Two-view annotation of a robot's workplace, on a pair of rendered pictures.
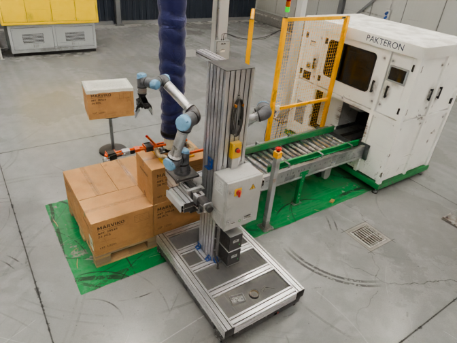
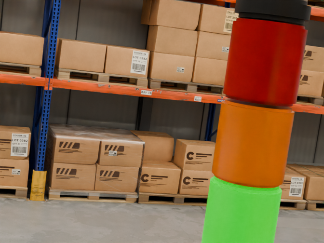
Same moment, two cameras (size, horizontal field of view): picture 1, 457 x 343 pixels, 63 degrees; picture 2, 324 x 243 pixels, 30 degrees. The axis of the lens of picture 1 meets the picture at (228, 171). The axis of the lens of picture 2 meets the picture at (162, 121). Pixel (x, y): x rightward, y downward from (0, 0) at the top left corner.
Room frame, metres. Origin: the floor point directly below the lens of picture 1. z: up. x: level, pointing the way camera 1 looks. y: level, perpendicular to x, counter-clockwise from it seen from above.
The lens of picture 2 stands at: (4.95, -0.41, 2.31)
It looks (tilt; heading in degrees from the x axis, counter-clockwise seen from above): 8 degrees down; 199
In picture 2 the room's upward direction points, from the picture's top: 7 degrees clockwise
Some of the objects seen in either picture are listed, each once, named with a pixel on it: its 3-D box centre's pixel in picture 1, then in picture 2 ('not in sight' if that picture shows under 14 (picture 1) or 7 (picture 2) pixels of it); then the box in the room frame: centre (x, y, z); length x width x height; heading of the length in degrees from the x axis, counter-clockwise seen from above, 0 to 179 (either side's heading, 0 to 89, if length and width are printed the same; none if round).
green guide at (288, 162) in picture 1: (319, 155); not in sight; (4.15, -1.11, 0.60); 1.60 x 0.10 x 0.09; 127
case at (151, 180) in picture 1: (171, 171); not in sight; (3.23, 0.57, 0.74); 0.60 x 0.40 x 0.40; 125
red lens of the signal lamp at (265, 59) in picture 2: not in sight; (264, 61); (4.54, -0.48, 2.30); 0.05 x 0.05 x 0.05
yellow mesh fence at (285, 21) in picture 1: (302, 99); not in sight; (4.85, -0.90, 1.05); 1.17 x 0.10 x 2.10; 127
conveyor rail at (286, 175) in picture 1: (300, 171); not in sight; (3.89, -0.86, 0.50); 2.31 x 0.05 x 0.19; 127
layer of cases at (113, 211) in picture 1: (134, 195); not in sight; (3.29, 0.99, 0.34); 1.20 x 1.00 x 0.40; 127
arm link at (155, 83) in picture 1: (153, 83); not in sight; (2.76, 0.63, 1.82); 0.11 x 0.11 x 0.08; 63
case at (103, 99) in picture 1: (108, 98); not in sight; (4.81, 1.73, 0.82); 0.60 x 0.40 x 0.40; 119
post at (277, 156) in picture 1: (271, 191); not in sight; (3.40, -0.49, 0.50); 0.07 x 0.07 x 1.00; 37
